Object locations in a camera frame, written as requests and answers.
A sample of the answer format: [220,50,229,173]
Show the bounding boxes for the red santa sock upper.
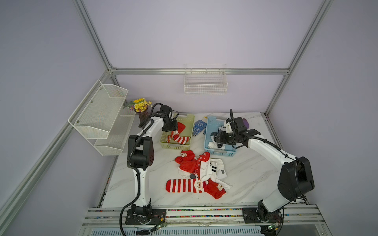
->
[174,150,210,178]

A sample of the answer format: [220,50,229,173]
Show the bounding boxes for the green plastic basket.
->
[160,114,195,151]

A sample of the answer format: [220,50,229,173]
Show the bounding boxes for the dark glass vase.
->
[138,110,150,123]

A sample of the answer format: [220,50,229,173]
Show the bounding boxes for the red white striped santa sock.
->
[165,179,204,193]

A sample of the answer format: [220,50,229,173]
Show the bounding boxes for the white two-tier mesh shelf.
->
[68,80,136,156]

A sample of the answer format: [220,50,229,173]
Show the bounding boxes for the red snowflake sock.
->
[177,122,186,134]

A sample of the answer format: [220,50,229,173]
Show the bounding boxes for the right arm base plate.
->
[242,207,283,224]

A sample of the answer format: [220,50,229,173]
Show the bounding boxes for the blue plastic basket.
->
[204,116,236,157]

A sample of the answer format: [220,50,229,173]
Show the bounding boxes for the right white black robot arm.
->
[215,110,315,223]

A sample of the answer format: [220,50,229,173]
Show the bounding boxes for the plain white sock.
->
[208,142,218,149]

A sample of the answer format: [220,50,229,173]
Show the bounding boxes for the blue dotted work glove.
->
[192,118,207,136]

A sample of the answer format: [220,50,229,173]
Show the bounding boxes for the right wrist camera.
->
[223,119,233,133]

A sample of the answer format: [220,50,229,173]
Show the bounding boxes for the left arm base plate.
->
[124,208,166,225]

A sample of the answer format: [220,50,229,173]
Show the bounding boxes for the yellow flower bouquet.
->
[126,98,152,113]

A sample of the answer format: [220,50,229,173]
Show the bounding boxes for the aluminium rail bench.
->
[79,203,331,236]

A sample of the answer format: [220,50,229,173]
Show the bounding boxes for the white sock black stripes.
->
[210,158,227,181]

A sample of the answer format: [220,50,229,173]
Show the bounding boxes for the purple trowel pink handle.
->
[242,118,250,129]

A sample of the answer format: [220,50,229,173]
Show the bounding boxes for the white wire wall basket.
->
[184,64,228,95]

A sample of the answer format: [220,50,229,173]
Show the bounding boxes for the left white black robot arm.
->
[119,103,180,236]

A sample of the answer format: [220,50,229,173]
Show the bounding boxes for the white grey sport sock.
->
[208,126,227,150]

